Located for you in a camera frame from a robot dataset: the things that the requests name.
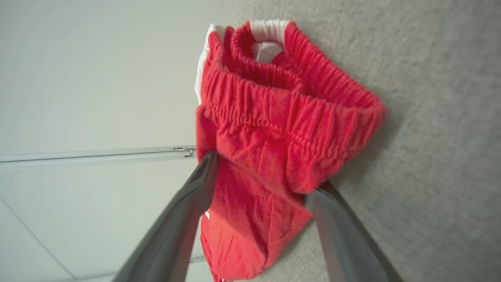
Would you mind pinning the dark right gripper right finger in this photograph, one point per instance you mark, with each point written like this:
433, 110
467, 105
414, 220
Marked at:
348, 243

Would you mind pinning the grey fabric sofa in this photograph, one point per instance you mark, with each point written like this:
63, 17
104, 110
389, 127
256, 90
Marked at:
430, 117

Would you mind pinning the red elastic waist shorts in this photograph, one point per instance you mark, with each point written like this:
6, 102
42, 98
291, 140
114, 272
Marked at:
274, 129

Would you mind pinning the grey aluminium wall rail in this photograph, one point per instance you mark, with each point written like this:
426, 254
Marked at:
78, 158

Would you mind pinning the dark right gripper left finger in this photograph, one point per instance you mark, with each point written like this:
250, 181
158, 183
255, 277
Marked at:
176, 235

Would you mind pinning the small metal wall latch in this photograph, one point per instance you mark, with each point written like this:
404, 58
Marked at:
186, 151

